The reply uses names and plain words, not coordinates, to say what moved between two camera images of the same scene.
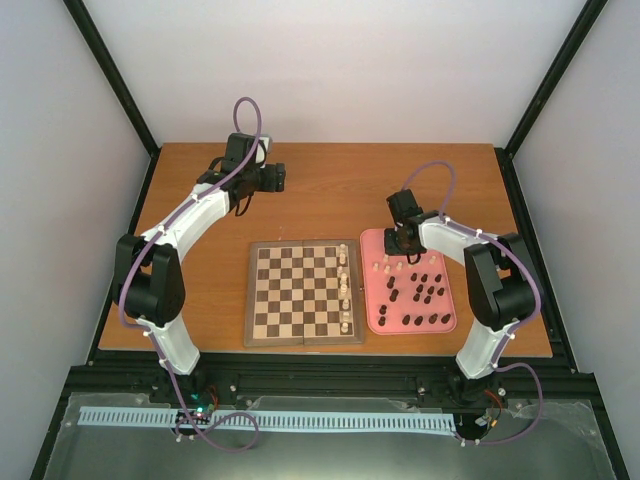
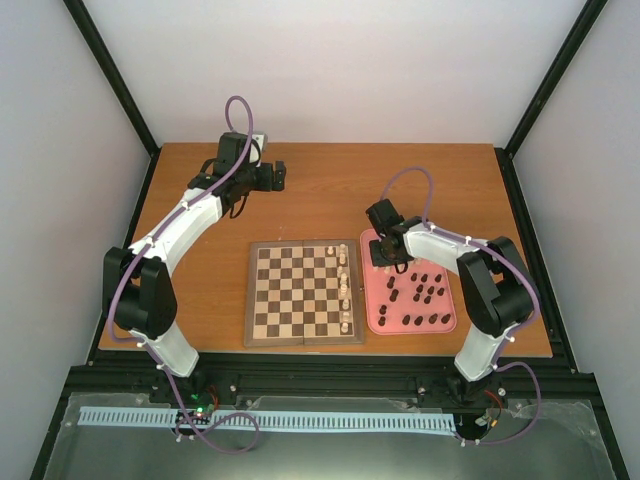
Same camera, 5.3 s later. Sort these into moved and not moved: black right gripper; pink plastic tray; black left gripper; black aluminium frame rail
Moved: black right gripper
Not moved: pink plastic tray; black aluminium frame rail; black left gripper
